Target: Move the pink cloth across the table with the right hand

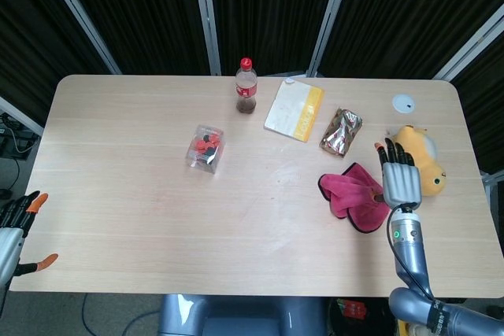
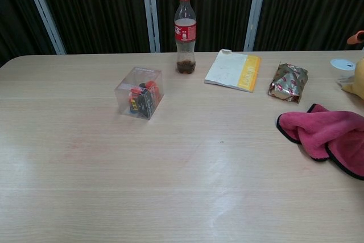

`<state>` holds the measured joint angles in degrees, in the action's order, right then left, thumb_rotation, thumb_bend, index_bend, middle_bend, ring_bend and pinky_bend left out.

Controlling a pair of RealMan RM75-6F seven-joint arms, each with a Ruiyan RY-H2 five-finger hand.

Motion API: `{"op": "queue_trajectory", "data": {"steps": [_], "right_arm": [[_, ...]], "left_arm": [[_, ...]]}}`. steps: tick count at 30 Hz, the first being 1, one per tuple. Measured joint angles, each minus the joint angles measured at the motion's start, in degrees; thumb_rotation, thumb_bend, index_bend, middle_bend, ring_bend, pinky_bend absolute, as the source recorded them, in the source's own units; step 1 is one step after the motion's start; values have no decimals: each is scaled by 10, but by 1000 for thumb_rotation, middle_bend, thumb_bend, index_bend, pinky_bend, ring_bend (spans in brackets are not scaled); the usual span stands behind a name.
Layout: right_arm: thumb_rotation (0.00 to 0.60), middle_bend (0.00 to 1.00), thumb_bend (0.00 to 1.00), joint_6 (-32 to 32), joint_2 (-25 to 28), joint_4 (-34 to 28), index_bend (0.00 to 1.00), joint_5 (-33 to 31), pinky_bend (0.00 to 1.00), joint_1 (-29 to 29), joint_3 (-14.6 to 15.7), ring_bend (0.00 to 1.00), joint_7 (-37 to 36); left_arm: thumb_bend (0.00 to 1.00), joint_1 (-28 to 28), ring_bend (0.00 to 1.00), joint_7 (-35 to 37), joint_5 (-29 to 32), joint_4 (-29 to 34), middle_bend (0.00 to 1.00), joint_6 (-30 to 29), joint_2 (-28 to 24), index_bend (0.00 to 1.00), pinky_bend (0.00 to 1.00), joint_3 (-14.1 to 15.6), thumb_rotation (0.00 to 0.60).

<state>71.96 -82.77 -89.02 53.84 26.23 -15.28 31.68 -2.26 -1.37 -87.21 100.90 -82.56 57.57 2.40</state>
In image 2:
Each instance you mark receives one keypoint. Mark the cola bottle red cap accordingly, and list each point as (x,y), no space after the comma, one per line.
(185,32)

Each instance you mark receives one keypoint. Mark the white yellow notebook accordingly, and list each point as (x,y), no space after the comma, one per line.
(230,70)

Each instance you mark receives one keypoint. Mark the gold foil snack pack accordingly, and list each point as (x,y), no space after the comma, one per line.
(288,83)

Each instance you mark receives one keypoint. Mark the black partition panel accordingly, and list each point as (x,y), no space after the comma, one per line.
(219,6)
(310,6)
(17,12)
(94,9)

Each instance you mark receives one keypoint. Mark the grey partition frame post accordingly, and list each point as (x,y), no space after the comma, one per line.
(150,9)
(42,9)
(256,9)

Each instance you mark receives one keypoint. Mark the yellow plush toy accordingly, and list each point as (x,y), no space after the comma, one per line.
(357,80)

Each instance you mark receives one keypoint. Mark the pink cloth black trim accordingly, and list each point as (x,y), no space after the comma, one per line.
(327,132)

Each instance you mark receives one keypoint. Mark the clear plastic box with toys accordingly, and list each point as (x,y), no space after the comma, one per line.
(140,95)

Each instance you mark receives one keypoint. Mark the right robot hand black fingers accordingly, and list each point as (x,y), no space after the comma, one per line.
(357,38)

